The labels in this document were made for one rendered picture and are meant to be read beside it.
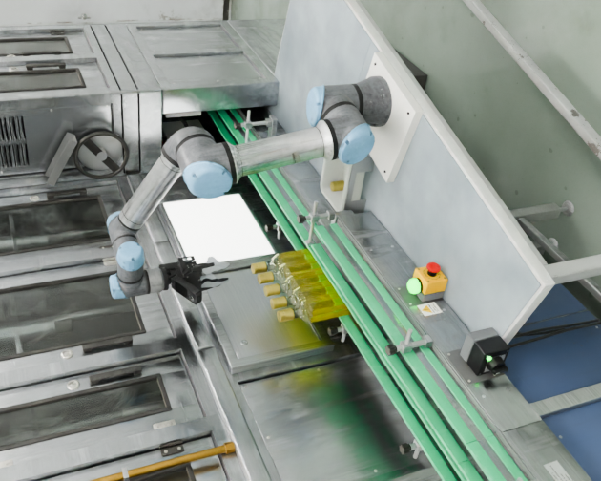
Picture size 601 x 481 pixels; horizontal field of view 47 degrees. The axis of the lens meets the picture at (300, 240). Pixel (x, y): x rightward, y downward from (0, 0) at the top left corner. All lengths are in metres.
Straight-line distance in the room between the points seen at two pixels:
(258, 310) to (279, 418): 0.41
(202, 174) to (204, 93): 1.08
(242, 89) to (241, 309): 1.01
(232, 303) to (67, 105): 1.00
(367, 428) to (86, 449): 0.77
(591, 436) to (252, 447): 0.85
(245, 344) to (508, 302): 0.81
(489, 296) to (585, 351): 0.35
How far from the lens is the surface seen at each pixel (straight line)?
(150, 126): 2.86
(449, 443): 1.79
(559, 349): 2.04
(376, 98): 2.09
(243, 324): 2.23
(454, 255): 1.95
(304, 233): 2.35
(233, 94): 2.90
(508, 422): 1.77
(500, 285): 1.82
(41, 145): 2.85
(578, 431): 1.86
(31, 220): 2.76
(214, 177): 1.82
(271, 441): 1.98
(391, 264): 2.10
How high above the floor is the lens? 1.85
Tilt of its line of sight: 22 degrees down
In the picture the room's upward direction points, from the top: 99 degrees counter-clockwise
